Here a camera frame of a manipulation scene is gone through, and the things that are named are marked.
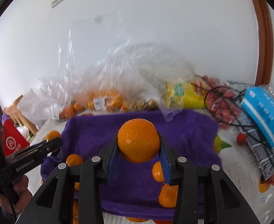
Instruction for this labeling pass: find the small red fruit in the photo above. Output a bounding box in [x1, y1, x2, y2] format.
[236, 133, 247, 146]

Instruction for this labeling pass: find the wooden chair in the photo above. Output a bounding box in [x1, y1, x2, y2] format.
[3, 95, 38, 136]

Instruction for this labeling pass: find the person's left hand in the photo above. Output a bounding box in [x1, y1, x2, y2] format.
[0, 175, 33, 215]

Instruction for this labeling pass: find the red paper bag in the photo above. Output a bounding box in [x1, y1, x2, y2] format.
[2, 119, 31, 157]

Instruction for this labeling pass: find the clear bag of brown fruits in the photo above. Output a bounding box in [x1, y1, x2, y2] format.
[128, 42, 196, 122]

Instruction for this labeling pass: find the tall clear bag of oranges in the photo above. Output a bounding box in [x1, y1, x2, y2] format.
[69, 28, 133, 113]

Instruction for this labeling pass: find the blue tissue pack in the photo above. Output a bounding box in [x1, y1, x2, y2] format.
[241, 86, 274, 148]

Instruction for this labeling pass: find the purple towel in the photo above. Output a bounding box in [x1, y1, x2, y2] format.
[41, 110, 222, 216]

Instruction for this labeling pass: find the yellow snack bag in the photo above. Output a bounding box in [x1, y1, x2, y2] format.
[165, 79, 208, 109]

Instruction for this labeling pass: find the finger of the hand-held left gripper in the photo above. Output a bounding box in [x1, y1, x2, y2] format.
[14, 137, 64, 163]

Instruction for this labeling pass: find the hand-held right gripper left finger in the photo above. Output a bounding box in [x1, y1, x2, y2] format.
[16, 134, 119, 224]

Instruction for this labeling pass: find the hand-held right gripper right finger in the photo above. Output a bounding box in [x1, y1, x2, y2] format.
[159, 134, 261, 224]

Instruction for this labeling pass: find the bag of red fruits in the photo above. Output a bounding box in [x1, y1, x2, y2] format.
[201, 75, 243, 130]

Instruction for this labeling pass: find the white plastic bag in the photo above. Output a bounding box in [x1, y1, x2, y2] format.
[17, 87, 49, 122]

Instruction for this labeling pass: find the small clear bag of oranges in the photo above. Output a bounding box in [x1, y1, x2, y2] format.
[38, 76, 86, 121]

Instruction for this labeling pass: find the brown wooden door frame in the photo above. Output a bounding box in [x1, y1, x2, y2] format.
[247, 0, 274, 87]

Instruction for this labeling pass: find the large orange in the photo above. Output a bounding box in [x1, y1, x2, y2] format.
[117, 119, 161, 164]

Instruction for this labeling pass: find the grey plaid cloth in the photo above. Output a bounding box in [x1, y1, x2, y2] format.
[226, 80, 274, 183]

